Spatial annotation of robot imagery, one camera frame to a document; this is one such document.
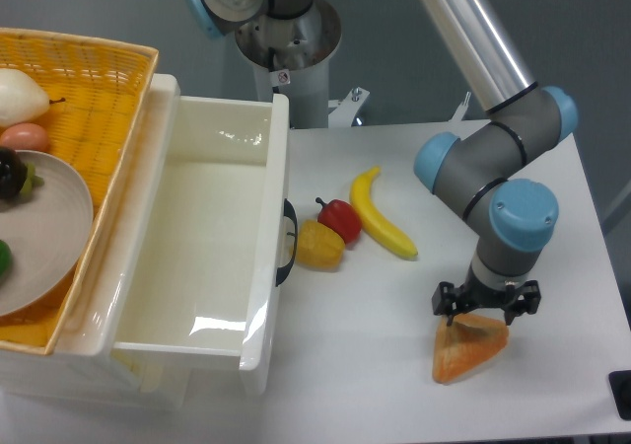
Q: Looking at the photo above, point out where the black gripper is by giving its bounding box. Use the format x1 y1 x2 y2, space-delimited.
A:
432 278 540 327

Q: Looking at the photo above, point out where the orange triangle bread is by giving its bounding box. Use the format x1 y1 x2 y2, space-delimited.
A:
432 314 509 384

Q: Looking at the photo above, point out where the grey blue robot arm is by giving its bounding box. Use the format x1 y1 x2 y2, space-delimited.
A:
185 0 578 322

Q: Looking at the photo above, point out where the black object at table edge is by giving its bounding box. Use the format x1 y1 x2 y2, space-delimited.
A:
608 370 631 421

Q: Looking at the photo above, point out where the yellow toy banana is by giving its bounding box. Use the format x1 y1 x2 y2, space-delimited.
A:
349 166 418 260

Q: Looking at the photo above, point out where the red toy bell pepper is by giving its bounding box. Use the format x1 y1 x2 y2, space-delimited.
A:
315 197 362 245

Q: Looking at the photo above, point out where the yellow toy bell pepper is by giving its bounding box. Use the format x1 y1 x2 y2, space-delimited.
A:
290 219 345 270

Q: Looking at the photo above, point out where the white plastic drawer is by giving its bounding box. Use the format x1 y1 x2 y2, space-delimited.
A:
114 95 290 396

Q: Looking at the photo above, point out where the white drawer cabinet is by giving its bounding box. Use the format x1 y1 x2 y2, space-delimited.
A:
1 74 190 407

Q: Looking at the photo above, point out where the grey round plate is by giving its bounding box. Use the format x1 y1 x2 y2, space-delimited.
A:
1 151 93 316

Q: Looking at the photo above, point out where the yellow woven basket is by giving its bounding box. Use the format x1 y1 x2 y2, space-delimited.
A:
1 28 159 355

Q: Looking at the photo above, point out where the green toy vegetable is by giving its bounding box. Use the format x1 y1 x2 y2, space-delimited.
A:
0 240 13 280

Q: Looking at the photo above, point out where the pink toy egg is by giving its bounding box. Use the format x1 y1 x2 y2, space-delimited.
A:
1 122 50 152

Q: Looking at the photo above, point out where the dark purple toy eggplant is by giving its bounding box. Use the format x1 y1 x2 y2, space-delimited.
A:
0 147 44 200

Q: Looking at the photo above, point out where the white toy pear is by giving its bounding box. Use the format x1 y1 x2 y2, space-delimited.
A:
1 68 65 128

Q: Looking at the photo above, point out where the black drawer handle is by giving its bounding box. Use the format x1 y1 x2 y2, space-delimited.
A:
275 198 299 287

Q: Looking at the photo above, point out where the white mounting bracket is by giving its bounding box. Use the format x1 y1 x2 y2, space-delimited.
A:
328 87 371 128

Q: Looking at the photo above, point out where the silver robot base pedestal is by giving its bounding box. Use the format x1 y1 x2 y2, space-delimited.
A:
236 0 341 128

